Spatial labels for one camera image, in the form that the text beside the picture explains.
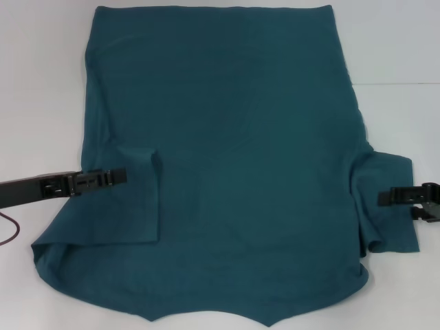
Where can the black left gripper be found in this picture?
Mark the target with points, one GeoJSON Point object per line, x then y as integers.
{"type": "Point", "coordinates": [24, 189]}

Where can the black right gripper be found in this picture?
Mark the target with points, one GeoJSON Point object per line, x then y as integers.
{"type": "Point", "coordinates": [434, 203]}

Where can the teal blue t-shirt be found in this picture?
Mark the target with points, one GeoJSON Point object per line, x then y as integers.
{"type": "Point", "coordinates": [240, 154]}

